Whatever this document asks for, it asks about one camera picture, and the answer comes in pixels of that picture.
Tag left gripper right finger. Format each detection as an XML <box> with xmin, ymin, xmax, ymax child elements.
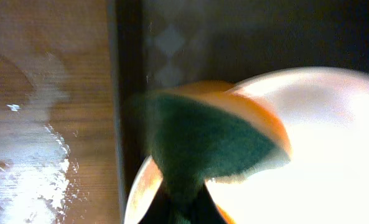
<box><xmin>190</xmin><ymin>185</ymin><xmax>226</xmax><ymax>224</ymax></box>

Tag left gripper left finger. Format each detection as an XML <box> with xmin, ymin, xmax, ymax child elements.
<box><xmin>139</xmin><ymin>185</ymin><xmax>171</xmax><ymax>224</ymax></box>

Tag green and orange sponge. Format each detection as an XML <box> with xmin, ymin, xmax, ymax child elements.
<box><xmin>131</xmin><ymin>80</ymin><xmax>292</xmax><ymax>206</ymax></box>

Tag white plate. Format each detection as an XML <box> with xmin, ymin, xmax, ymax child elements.
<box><xmin>123</xmin><ymin>66</ymin><xmax>369</xmax><ymax>224</ymax></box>

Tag large brown serving tray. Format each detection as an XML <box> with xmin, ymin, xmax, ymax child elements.
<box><xmin>108</xmin><ymin>0</ymin><xmax>369</xmax><ymax>224</ymax></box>

